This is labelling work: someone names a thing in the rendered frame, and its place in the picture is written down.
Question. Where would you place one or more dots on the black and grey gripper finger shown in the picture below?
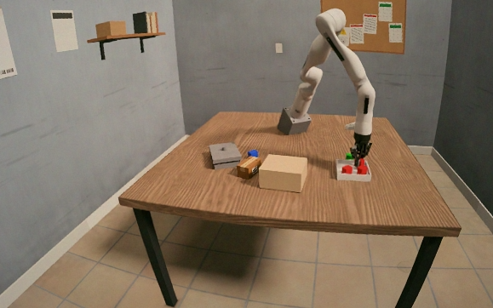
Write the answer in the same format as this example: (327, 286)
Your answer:
(354, 153)
(366, 150)

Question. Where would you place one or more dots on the light wooden cabinet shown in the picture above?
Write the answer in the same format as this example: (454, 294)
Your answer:
(283, 173)

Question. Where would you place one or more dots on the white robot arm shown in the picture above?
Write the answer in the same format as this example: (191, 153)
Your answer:
(328, 23)

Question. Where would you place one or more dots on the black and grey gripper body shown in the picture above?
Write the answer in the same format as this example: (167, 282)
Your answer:
(361, 139)

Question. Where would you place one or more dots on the grey lid with small knob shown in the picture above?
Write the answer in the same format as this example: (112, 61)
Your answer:
(225, 152)

